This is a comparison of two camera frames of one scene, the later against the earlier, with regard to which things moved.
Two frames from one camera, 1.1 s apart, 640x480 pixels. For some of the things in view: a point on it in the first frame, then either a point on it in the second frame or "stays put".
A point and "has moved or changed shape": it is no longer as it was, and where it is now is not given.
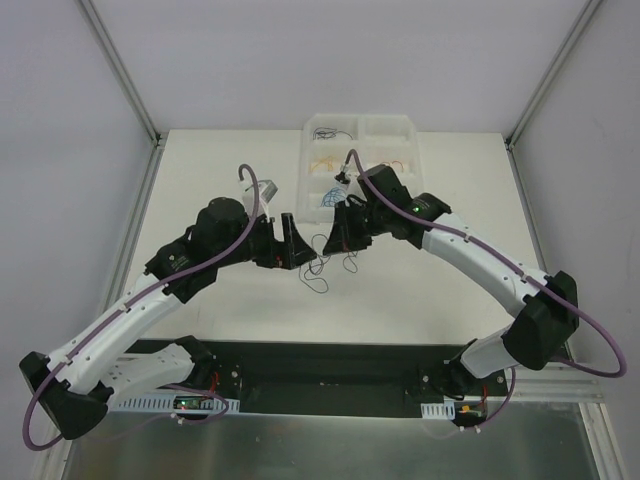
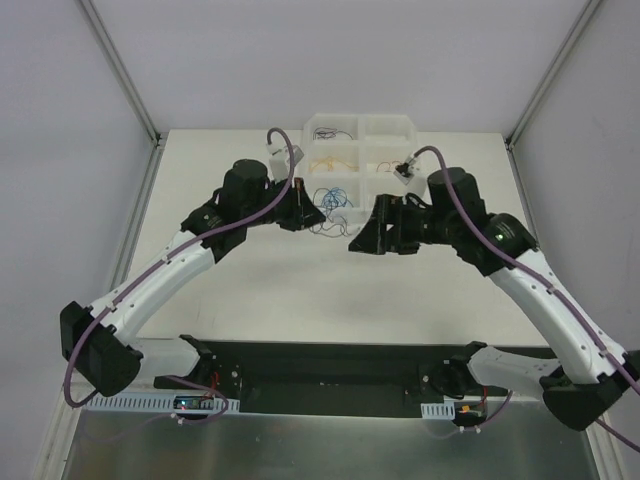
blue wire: x=332 y=197 stays put
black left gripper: x=276 y=245 → x=295 y=208
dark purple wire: x=325 y=262 has moved or changed shape
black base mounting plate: x=355 y=378 stays put
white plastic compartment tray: x=326 y=140 stays put
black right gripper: x=355 y=223 → x=390 y=223
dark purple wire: x=325 y=133 stays put
